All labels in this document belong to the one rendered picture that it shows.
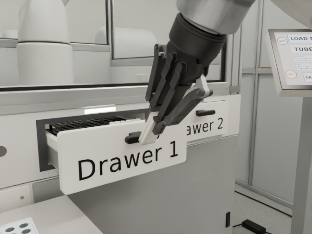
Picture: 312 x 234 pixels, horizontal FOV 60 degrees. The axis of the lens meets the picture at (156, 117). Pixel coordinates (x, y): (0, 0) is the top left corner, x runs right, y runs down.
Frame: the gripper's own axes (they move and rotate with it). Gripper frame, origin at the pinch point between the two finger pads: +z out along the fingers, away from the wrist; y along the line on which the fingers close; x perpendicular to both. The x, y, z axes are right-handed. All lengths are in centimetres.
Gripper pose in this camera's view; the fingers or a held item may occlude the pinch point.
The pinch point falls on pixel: (152, 128)
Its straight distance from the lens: 48.3
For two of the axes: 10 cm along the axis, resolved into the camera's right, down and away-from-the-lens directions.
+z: -3.5, 7.3, 5.9
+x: -8.0, 1.0, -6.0
